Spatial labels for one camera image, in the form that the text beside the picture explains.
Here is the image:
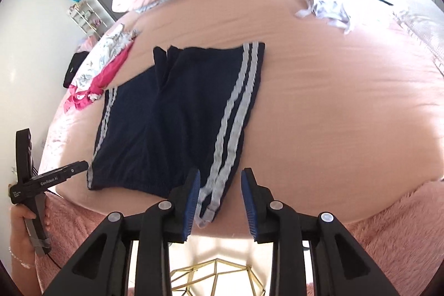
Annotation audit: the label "small patterned cloth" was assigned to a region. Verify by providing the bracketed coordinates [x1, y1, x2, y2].
[295, 0, 351, 34]

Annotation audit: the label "white printed garment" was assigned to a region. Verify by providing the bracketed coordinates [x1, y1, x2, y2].
[69, 23, 139, 92]

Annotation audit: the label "pink bed sheet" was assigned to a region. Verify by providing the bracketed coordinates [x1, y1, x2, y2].
[37, 0, 444, 237]

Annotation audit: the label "person's left hand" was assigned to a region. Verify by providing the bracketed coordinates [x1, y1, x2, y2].
[10, 204, 42, 296]

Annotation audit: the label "magenta pink garment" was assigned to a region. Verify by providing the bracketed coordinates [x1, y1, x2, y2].
[63, 41, 133, 113]

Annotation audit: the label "gold wire stool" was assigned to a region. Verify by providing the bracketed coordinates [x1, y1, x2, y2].
[170, 259, 266, 295]

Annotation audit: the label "navy shorts white stripes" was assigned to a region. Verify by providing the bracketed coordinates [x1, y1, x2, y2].
[87, 41, 266, 228]

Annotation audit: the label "fluffy pink blanket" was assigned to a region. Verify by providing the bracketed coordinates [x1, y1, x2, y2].
[35, 181, 443, 295]

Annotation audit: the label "black bag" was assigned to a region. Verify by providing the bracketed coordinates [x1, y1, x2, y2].
[62, 51, 89, 88]

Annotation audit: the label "white toy shelf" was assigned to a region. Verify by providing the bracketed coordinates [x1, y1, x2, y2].
[67, 0, 107, 39]

